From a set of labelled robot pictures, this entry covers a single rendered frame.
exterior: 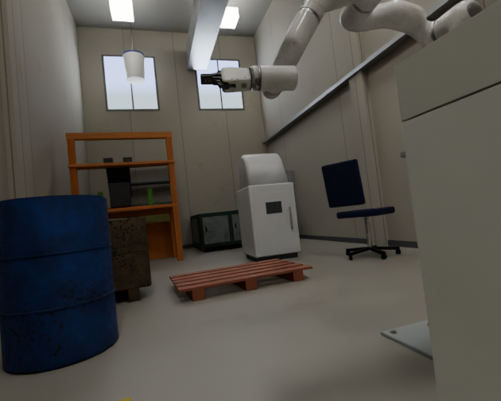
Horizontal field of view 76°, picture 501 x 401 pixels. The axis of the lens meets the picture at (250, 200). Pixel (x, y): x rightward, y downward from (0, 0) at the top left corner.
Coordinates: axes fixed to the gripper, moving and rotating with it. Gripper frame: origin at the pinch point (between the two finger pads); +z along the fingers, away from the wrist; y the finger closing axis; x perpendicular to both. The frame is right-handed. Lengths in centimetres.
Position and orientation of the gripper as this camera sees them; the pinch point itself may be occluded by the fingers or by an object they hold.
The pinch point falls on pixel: (206, 79)
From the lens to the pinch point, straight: 118.6
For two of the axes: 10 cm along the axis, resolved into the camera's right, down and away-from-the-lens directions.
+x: 0.5, -6.7, -7.4
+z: -9.9, 0.6, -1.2
